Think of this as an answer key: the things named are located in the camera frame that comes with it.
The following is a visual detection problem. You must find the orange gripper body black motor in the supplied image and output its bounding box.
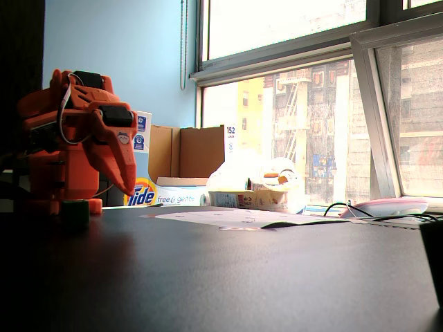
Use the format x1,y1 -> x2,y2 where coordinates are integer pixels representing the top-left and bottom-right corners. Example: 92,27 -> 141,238
82,102 -> 138,140

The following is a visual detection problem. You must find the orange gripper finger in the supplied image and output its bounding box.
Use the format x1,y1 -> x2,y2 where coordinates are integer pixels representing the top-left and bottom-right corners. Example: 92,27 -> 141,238
109,128 -> 138,197
84,136 -> 122,187

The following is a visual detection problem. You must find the green cube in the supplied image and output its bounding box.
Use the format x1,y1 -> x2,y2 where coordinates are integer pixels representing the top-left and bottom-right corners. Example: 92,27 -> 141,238
61,199 -> 91,228

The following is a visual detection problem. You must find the white numbered grid paper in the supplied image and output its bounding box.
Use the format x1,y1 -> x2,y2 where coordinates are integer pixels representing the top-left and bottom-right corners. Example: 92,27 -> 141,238
140,206 -> 350,230

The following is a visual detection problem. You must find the white plate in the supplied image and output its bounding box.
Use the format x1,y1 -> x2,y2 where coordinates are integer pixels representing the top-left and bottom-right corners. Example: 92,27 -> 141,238
102,203 -> 164,210

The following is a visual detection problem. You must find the Tide detergent cardboard box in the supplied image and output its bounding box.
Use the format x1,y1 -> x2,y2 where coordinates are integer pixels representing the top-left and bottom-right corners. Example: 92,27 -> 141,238
123,110 -> 239,208

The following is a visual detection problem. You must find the clear plastic bag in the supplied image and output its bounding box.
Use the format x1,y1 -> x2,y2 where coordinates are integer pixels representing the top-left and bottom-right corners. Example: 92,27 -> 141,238
206,151 -> 309,214

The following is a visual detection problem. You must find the dark curtain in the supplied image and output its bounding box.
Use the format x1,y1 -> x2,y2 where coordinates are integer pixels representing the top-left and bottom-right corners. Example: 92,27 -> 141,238
0,0 -> 46,156

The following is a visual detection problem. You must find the open window sash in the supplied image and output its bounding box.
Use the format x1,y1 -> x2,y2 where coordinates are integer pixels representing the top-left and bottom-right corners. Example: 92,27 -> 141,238
348,13 -> 443,208

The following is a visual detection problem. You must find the pink white flat device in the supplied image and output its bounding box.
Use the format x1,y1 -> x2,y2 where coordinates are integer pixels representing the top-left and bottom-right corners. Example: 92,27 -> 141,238
341,196 -> 430,219

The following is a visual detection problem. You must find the dark object at table edge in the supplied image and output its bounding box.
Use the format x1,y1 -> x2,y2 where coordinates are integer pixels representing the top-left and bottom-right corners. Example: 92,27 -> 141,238
418,221 -> 443,309

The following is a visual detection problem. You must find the white motor cable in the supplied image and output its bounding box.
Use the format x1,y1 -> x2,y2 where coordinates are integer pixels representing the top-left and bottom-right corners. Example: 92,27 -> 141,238
56,73 -> 91,146

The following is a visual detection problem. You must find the window blind cord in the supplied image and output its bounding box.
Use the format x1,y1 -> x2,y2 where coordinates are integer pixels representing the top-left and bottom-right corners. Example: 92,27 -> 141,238
179,0 -> 190,91

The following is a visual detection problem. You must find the grey window frame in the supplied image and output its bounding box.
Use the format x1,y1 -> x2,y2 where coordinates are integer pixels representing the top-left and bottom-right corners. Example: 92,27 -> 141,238
189,0 -> 443,87

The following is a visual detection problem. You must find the looped black cable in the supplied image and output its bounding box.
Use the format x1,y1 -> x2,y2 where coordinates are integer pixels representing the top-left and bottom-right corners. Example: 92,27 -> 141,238
323,202 -> 441,223

